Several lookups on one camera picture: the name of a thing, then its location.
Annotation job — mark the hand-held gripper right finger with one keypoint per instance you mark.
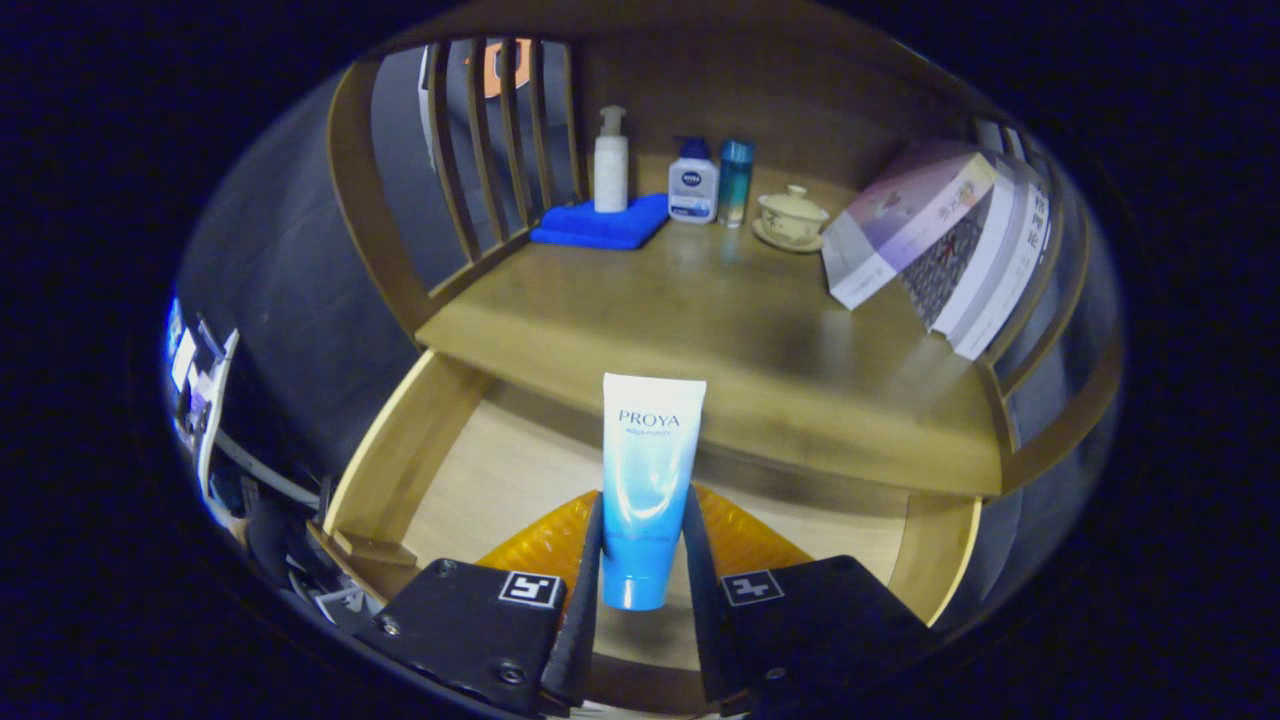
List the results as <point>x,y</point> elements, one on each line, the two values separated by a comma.
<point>705,620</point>

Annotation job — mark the wooden drawer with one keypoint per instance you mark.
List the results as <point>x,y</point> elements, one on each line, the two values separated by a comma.
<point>500,470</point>

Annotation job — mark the teal bottle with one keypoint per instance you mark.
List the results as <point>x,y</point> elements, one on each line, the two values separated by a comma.
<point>735,185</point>

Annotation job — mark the blue folded cloth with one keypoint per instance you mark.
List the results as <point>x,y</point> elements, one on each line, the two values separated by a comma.
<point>600,225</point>

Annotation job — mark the purple and white book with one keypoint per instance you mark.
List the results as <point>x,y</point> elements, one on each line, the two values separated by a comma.
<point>900,220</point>

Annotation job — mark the wooden cabinet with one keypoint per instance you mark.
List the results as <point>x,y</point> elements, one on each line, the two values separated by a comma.
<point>700,90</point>

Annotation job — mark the beige lidded teacup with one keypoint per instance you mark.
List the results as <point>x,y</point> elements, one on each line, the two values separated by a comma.
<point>790,220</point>

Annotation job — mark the blue and white tube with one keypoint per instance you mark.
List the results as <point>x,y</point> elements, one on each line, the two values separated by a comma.
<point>650,480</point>

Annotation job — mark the white desk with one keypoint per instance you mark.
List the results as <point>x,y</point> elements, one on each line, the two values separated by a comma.
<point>215,400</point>

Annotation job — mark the dark patterned book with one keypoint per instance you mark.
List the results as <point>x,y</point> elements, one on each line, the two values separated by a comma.
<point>945,265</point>

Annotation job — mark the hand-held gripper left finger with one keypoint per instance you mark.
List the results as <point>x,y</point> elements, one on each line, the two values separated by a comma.
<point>583,620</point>

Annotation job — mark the white pump bottle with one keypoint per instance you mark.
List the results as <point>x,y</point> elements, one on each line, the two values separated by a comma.
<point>611,175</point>

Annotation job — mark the white bottle with blue cap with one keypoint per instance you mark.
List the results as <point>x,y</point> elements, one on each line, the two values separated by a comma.
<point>692,190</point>

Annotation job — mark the wooden countertop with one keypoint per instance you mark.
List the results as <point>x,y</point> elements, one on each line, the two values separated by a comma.
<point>720,330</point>

